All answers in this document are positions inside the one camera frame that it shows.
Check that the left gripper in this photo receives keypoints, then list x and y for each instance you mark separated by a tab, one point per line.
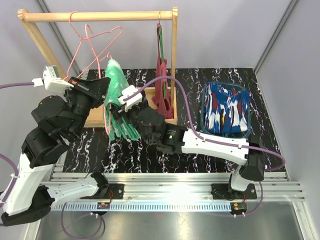
95	90

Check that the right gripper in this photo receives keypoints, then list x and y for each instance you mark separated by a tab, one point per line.
119	114

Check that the pink wire hanger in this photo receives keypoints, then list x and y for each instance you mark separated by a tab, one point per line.
103	55
87	28

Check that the green white patterned trousers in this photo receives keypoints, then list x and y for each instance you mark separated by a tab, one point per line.
117	83

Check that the blue patterned trousers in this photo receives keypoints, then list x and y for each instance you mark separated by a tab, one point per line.
225	110

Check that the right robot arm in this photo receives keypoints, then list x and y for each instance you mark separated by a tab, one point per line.
177	139

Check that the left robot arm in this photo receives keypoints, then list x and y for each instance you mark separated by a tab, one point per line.
60	119

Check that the green plastic hanger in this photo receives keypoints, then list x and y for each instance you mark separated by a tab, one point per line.
161	51

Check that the wooden clothes rack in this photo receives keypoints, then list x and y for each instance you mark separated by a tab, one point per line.
95	119

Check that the maroon tank top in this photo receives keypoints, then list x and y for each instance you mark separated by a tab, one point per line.
163	106

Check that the blue transparent plastic basin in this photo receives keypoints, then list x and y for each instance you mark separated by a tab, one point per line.
225	110

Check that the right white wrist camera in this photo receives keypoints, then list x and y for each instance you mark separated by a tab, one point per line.
129	97

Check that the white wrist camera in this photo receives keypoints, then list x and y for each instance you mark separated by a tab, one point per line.
129	97
52	81

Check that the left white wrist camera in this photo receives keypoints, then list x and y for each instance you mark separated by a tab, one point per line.
52	81

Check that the aluminium mounting rail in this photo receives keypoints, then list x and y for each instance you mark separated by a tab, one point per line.
191	192

